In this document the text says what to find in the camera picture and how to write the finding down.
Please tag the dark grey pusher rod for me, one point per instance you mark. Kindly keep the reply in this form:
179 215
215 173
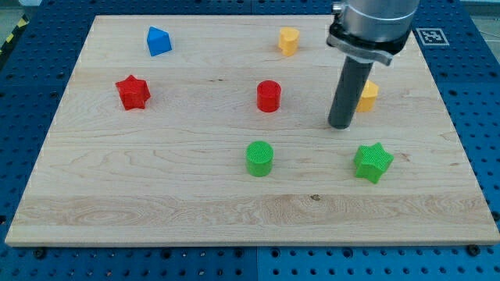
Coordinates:
350 86

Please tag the green star block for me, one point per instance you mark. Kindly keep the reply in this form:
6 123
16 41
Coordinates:
372 162

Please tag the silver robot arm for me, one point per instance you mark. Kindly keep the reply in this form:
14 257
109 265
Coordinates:
367 31

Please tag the wooden board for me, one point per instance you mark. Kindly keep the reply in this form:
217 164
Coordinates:
174 174

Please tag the red star block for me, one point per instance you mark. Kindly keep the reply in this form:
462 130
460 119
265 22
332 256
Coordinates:
133 92

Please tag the yellow pentagon block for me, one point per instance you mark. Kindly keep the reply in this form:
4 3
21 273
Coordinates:
368 97

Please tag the yellow heart block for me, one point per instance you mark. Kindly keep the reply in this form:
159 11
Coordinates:
288 40

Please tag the white fiducial marker tag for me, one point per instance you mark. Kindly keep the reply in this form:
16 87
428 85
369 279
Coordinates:
430 36

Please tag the red cylinder block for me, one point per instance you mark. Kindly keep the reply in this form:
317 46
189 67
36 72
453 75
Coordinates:
268 96

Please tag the green cylinder block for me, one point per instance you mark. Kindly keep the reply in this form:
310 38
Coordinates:
259 158

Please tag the blue triangular block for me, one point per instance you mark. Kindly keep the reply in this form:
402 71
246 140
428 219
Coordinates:
158 41

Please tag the yellow black hazard tape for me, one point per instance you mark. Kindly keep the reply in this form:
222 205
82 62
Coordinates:
14 36

